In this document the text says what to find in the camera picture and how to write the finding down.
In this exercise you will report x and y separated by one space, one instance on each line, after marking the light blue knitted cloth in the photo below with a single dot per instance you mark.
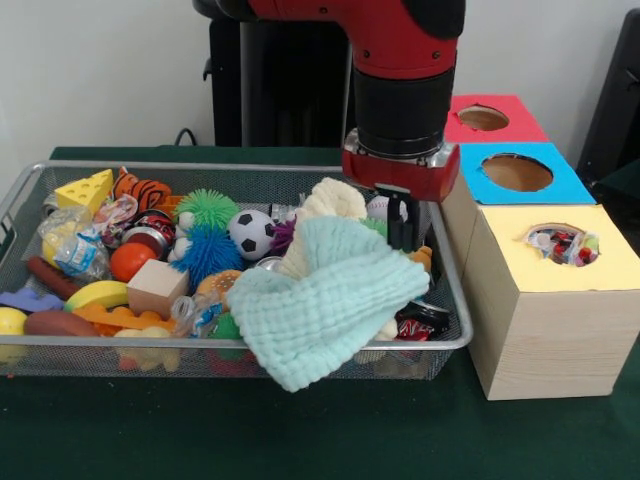
325 300

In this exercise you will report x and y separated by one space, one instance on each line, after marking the yellow cheese wedge toy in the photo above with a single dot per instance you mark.
85 189

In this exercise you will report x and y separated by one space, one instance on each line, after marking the orange-red ball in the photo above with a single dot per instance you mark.
130 260

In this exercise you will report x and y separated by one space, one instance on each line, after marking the dark green tablecloth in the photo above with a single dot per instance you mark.
300 430
625 190

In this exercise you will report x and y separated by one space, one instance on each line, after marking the cream knitted cloth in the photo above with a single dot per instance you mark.
335 200

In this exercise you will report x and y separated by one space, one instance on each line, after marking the white toy baseball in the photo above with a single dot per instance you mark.
377 206

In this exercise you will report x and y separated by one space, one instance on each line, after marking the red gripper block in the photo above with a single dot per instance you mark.
400 175

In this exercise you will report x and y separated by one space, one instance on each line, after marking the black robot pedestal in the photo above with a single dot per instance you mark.
280 85

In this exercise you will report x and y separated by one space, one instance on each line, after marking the yellow toy banana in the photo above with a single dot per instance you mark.
97 295

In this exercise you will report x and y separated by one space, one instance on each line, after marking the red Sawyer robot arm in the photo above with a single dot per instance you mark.
400 100

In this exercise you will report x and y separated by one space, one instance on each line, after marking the green spiky ball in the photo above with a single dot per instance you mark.
207 207

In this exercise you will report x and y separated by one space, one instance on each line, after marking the colourful spotted cloth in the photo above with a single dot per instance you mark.
565 247

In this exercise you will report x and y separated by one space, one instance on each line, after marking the shallow mesh bin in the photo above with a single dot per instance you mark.
250 182

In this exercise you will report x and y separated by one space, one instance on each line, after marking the wooden box with three holes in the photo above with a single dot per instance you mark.
555 345

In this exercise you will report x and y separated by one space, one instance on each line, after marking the orange tiger plush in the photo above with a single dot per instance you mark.
142 192

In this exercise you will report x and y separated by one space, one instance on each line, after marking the black and white soccer ball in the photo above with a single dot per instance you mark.
252 232

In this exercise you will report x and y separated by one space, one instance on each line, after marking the blue spiky toy with eyes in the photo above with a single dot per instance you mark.
205 255

